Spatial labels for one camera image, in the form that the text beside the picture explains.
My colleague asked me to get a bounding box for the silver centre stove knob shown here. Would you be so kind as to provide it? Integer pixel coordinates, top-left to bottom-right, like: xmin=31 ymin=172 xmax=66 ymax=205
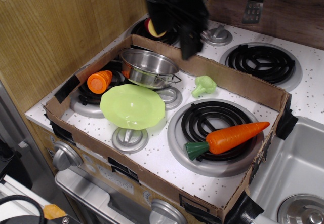
xmin=155 ymin=87 xmax=183 ymax=111

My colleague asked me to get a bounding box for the back right black burner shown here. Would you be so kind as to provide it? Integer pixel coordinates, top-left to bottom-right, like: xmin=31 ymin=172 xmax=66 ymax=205
xmin=220 ymin=42 xmax=303 ymax=91

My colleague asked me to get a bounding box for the orange toy carrot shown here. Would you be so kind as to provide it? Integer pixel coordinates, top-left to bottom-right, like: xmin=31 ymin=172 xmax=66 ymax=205
xmin=185 ymin=122 xmax=270 ymax=160

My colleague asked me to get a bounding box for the black cable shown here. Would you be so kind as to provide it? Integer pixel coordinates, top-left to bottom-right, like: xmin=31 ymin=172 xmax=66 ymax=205
xmin=0 ymin=195 xmax=45 ymax=224

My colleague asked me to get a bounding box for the silver oven knob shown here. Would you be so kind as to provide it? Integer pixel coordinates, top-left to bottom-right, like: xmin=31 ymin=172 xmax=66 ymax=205
xmin=53 ymin=141 xmax=83 ymax=171
xmin=149 ymin=199 xmax=188 ymax=224

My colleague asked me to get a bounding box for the silver right oven knob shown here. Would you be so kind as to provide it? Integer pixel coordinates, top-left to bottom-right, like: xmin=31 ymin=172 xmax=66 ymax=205
xmin=149 ymin=199 xmax=188 ymax=224

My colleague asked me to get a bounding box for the silver back stove knob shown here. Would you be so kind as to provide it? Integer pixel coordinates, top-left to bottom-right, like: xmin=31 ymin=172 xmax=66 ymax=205
xmin=202 ymin=25 xmax=233 ymax=46

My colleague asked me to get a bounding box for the grey toy sink basin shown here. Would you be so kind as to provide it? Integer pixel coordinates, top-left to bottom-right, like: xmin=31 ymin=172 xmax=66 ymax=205
xmin=249 ymin=117 xmax=323 ymax=223

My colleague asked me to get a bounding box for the front right black burner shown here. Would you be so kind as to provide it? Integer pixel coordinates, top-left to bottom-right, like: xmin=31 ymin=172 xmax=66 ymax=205
xmin=167 ymin=99 xmax=264 ymax=177

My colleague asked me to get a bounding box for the brown cardboard fence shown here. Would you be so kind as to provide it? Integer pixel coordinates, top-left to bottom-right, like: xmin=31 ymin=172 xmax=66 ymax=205
xmin=45 ymin=35 xmax=291 ymax=219

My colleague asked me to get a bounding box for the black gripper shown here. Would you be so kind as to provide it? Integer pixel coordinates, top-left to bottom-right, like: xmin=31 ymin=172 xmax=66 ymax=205
xmin=146 ymin=0 xmax=209 ymax=60

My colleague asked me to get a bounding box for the silver left oven knob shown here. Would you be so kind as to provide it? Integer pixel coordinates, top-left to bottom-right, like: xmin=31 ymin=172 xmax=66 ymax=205
xmin=53 ymin=141 xmax=83 ymax=171

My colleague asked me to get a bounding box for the green toy broccoli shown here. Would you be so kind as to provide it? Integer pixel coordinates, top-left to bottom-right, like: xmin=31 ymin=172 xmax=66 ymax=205
xmin=191 ymin=76 xmax=217 ymax=98

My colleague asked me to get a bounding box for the silver oven door handle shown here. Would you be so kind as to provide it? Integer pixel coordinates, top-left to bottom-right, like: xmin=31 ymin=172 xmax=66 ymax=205
xmin=55 ymin=169 xmax=150 ymax=223

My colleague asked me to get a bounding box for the light green plastic plate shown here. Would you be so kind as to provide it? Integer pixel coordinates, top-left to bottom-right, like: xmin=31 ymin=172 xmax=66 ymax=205
xmin=100 ymin=84 xmax=166 ymax=130

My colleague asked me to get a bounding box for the small steel pot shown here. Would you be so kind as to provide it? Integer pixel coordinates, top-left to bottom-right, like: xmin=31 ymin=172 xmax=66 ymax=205
xmin=119 ymin=48 xmax=182 ymax=89

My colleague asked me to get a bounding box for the silver front top knob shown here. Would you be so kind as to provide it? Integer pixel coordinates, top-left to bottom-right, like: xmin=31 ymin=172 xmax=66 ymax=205
xmin=112 ymin=128 xmax=148 ymax=154

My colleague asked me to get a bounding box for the silver stove knob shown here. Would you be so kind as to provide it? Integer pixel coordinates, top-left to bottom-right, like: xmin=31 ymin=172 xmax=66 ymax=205
xmin=155 ymin=87 xmax=183 ymax=111
xmin=202 ymin=25 xmax=233 ymax=46

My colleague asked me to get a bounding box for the hanging slotted metal spatula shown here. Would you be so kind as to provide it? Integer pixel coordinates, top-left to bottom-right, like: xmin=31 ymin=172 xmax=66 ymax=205
xmin=241 ymin=0 xmax=264 ymax=24

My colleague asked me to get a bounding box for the orange sponge piece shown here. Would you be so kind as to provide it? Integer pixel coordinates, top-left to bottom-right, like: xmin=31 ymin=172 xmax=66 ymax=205
xmin=43 ymin=204 xmax=66 ymax=220

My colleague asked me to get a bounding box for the silver sink drain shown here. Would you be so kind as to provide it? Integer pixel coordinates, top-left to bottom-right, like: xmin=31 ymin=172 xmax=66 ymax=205
xmin=277 ymin=194 xmax=323 ymax=223

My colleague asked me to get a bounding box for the red yellow toy fruit half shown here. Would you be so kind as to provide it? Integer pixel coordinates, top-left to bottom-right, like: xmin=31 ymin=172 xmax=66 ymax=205
xmin=144 ymin=18 xmax=167 ymax=38

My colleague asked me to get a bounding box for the front left black burner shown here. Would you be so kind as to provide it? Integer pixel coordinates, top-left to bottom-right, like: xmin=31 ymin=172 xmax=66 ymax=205
xmin=70 ymin=60 xmax=126 ymax=119

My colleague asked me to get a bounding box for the orange toy carrot stub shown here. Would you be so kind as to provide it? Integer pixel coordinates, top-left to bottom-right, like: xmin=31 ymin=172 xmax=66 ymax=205
xmin=87 ymin=70 xmax=113 ymax=94

